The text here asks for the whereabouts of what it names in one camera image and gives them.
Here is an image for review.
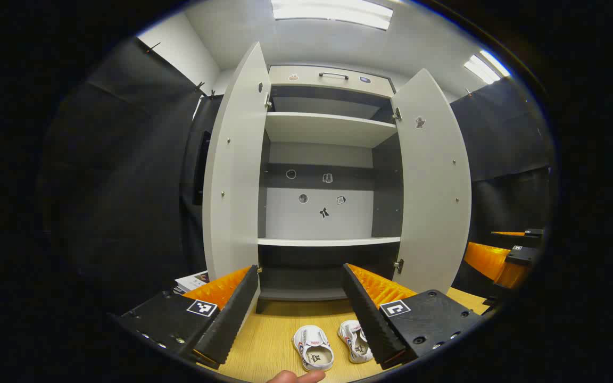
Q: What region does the ceiling light panel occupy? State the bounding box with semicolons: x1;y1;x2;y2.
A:
463;51;510;85
272;0;393;30

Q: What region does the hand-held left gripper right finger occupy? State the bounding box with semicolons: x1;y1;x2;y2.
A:
342;263;484;371

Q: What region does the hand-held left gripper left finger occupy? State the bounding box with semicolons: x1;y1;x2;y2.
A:
109;264;260;369

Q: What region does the white shoe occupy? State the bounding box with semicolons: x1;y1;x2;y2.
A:
337;320;375;364
292;325;335;372

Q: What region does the white cabinet shelf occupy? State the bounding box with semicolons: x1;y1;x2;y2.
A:
265;112;397;148
258;237;402;247

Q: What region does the black backdrop cloth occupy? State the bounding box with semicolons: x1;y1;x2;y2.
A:
38;37;554;314

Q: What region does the grey cabinet door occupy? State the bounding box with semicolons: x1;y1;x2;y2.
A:
390;68;472;295
203;41;272;282

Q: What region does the white cover book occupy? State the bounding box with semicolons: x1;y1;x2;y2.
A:
175;270;211;294

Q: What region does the grey cabinet drawer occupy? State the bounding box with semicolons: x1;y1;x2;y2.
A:
268;65;395;98

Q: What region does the grey shoe cabinet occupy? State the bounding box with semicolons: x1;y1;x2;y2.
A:
256;65;405;314

